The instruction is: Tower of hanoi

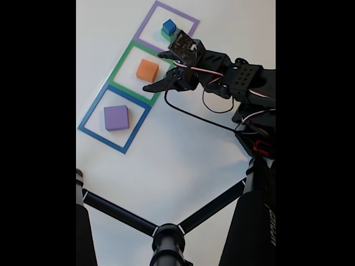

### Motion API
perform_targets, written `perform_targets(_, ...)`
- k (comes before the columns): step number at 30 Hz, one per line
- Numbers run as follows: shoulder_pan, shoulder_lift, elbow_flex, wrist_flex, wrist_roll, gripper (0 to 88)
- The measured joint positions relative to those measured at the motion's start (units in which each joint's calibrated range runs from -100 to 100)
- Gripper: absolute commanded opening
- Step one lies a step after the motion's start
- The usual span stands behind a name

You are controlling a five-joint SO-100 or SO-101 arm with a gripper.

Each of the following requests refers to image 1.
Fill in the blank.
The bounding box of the green cube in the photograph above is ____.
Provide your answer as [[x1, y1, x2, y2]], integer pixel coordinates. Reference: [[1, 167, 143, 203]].
[[160, 29, 180, 43]]

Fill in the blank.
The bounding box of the orange cube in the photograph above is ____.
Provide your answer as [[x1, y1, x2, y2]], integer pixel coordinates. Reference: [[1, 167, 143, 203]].
[[135, 58, 160, 84]]

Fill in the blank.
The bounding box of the small blue cube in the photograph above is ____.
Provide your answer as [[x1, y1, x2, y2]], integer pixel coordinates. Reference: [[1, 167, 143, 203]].
[[163, 18, 178, 36]]

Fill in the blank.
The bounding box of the purple block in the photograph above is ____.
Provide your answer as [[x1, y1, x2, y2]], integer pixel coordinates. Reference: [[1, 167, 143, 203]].
[[104, 104, 130, 132]]

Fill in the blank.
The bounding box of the red black table clamp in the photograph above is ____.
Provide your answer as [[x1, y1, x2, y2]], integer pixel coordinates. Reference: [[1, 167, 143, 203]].
[[253, 140, 275, 156]]

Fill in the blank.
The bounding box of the black tripod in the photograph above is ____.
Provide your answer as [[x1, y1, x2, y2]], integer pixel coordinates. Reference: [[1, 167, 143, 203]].
[[76, 156, 276, 266]]

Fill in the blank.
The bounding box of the red white servo cable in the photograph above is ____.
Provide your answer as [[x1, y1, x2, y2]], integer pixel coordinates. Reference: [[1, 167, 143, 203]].
[[173, 61, 276, 122]]

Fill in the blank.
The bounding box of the gripper camera board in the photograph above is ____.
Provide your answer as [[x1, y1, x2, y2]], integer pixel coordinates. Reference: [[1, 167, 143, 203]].
[[168, 29, 206, 68]]

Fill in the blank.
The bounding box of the purple square frame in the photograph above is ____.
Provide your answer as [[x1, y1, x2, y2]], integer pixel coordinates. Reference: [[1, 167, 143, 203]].
[[133, 0, 200, 62]]

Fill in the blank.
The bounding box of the black camera cable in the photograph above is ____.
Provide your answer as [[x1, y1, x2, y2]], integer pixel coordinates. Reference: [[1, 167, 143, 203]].
[[164, 89, 242, 131]]

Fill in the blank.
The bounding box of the green square frame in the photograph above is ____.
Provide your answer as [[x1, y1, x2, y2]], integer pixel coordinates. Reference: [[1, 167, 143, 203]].
[[106, 39, 178, 108]]

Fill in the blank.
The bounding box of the blue square frame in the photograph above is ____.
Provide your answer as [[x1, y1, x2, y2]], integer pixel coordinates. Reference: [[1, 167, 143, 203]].
[[77, 84, 153, 155]]

